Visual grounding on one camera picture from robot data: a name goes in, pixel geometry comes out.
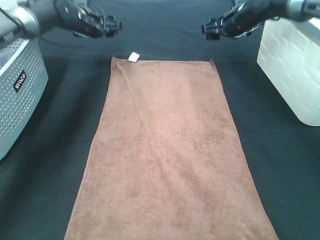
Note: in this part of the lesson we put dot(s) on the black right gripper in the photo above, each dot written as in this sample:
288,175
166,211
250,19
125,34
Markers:
231,25

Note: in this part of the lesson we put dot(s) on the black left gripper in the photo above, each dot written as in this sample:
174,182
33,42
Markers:
91,24

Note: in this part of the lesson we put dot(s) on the brown towel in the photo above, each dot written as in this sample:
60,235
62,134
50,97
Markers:
166,161

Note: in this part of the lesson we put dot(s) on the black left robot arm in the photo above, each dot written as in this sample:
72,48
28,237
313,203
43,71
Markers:
29,19

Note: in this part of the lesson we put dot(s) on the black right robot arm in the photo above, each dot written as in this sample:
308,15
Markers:
245,16

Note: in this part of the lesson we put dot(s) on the white plastic storage bin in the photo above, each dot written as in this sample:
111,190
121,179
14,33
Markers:
289,55

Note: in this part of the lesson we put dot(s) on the white perforated laundry basket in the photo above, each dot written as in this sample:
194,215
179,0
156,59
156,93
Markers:
23,78

